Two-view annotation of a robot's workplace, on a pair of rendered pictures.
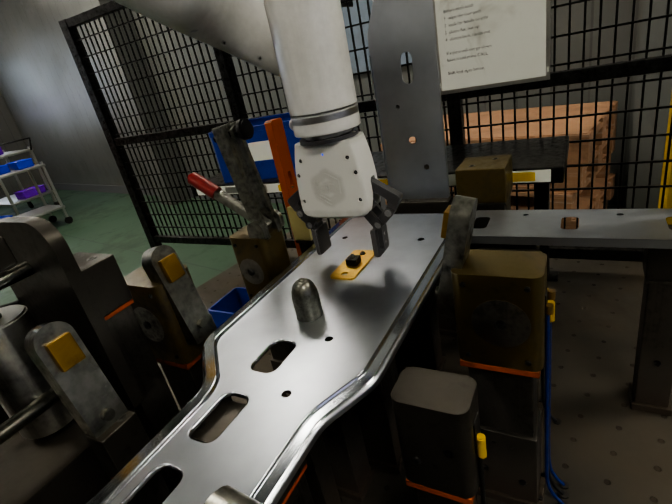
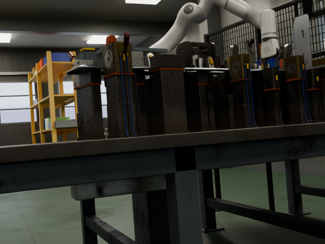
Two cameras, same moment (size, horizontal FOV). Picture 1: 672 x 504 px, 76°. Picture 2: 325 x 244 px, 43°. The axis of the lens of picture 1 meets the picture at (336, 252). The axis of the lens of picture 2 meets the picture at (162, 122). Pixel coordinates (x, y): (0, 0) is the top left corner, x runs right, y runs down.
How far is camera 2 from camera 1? 1.97 m
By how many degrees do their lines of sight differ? 35
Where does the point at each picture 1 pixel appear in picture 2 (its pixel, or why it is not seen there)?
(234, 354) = not seen: hidden behind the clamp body
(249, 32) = (257, 20)
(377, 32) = (295, 25)
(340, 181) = (269, 48)
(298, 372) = not seen: hidden behind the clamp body
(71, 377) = (210, 65)
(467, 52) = not seen: outside the picture
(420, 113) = (305, 46)
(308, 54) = (265, 22)
